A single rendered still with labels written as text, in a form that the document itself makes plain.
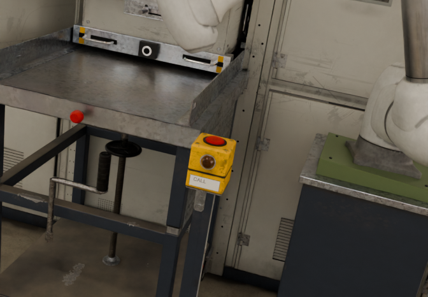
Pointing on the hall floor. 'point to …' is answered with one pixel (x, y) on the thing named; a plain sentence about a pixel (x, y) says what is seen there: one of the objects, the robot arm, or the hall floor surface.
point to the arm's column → (353, 248)
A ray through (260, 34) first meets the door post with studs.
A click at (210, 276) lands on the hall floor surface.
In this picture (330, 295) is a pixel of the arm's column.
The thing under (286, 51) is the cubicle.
